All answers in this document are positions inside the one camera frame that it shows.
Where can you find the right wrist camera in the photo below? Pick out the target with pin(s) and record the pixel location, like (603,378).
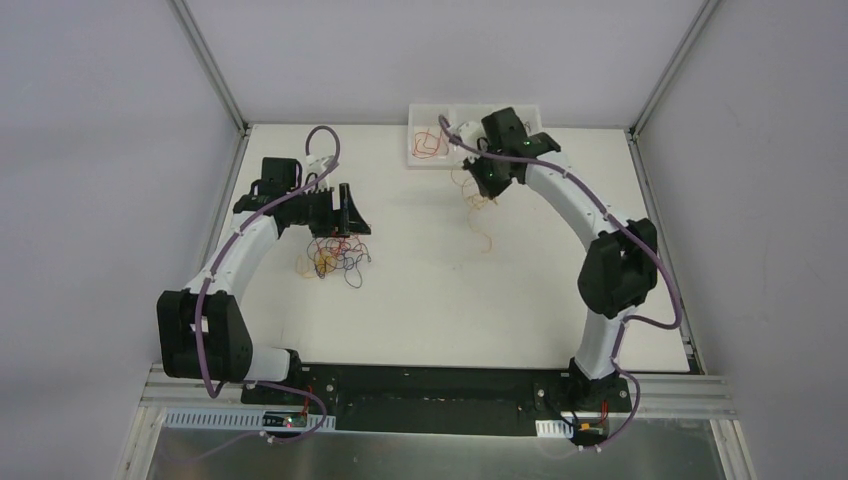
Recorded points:
(470,131)

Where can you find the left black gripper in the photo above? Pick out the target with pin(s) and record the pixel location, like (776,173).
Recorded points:
(338,211)

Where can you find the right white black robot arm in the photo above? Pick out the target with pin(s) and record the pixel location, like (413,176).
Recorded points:
(619,268)

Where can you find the aluminium frame rail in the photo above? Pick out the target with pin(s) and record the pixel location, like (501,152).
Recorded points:
(663,395)

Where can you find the right white slotted cable duct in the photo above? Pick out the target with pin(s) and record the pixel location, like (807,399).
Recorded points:
(559,429)

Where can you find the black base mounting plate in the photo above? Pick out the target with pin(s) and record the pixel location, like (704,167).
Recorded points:
(445,400)

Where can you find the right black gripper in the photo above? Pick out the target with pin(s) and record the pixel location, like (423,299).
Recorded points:
(482,175)

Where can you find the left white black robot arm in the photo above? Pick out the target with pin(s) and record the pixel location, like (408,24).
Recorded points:
(202,332)

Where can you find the white slotted cable duct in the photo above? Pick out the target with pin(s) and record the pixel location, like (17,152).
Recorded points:
(559,429)
(274,420)

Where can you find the left white slotted cable duct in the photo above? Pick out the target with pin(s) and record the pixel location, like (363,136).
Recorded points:
(274,420)

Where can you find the white three-compartment tray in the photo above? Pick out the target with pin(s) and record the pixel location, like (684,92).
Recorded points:
(429,148)

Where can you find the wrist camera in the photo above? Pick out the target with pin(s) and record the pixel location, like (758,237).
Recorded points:
(470,131)
(317,164)

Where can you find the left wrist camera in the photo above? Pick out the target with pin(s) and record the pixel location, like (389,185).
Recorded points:
(317,164)

